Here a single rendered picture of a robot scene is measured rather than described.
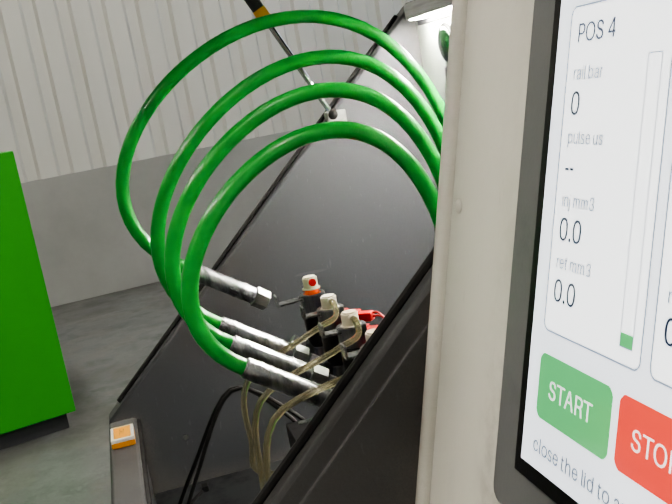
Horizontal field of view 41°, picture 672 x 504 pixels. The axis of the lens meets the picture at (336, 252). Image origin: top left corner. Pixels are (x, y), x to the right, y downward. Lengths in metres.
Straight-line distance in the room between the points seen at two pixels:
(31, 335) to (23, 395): 0.27
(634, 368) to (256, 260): 0.93
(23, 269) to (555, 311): 3.87
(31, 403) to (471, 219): 3.87
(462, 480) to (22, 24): 7.00
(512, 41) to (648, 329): 0.21
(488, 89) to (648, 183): 0.19
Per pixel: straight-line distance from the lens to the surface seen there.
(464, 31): 0.63
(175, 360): 1.30
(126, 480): 1.11
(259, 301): 0.97
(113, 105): 7.49
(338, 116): 1.29
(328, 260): 1.31
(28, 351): 4.31
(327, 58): 0.89
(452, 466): 0.61
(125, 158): 0.94
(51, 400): 4.38
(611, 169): 0.43
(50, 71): 7.44
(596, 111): 0.44
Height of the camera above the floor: 1.36
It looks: 11 degrees down
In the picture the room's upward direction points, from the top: 10 degrees counter-clockwise
